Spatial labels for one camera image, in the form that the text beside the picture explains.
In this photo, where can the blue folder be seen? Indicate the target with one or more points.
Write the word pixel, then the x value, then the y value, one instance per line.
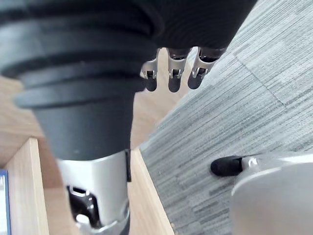
pixel 4 200

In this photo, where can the silver robot leg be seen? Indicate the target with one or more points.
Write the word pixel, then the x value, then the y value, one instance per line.
pixel 274 193

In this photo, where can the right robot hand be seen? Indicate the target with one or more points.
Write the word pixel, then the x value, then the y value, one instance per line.
pixel 80 73

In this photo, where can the dark robot foot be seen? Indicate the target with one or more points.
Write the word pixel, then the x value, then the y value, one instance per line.
pixel 226 166

